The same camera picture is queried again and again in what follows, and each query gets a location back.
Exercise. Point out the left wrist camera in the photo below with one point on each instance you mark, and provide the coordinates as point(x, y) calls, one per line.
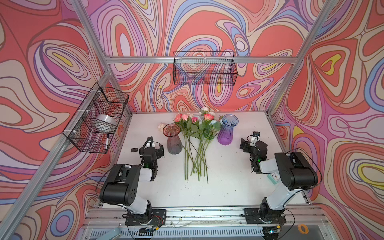
point(150, 142)

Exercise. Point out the blue purple glass vase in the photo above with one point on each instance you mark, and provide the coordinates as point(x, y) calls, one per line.
point(229, 122)

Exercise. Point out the left black wire basket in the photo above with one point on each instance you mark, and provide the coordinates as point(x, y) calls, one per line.
point(89, 135)

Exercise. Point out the white blue flower sprig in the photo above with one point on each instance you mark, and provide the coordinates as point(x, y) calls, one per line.
point(207, 112)

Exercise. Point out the salmon pink rose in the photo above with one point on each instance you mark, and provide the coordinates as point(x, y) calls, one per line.
point(180, 122)

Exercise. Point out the magenta pink rose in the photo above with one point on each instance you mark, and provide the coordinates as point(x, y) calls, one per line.
point(195, 143)

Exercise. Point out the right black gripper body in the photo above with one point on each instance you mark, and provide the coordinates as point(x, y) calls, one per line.
point(248, 146)

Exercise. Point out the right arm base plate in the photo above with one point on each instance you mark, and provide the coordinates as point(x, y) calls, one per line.
point(264, 216)

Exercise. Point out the red pink rose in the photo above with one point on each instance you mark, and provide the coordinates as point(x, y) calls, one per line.
point(208, 117)

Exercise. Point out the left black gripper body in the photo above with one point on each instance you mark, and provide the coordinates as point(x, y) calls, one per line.
point(151, 148)

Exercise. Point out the red grey glass vase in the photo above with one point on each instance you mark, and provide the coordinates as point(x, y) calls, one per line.
point(174, 144)

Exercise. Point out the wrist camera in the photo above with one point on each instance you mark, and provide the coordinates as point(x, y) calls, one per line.
point(255, 137)
point(150, 142)

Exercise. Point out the silver tape roll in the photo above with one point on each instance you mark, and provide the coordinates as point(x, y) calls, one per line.
point(107, 119)

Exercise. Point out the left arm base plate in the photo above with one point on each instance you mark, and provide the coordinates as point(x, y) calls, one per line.
point(154, 218)

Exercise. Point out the light pink rose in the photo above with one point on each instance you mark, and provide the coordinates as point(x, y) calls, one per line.
point(187, 124)

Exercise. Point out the black wire basket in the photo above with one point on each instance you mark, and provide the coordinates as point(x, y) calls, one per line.
point(204, 68)
point(89, 135)

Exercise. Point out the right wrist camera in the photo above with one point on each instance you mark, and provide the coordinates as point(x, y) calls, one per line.
point(255, 137)

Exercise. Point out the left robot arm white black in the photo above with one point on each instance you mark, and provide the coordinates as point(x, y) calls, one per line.
point(121, 187)

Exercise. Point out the mint green alarm clock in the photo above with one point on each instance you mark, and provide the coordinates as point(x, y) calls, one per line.
point(274, 178)

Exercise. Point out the back black wire basket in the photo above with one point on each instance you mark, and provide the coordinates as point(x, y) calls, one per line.
point(204, 68)

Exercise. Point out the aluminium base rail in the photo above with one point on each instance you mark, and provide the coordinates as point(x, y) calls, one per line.
point(304, 222)

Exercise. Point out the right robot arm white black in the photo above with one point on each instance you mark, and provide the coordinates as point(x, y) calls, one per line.
point(296, 175)

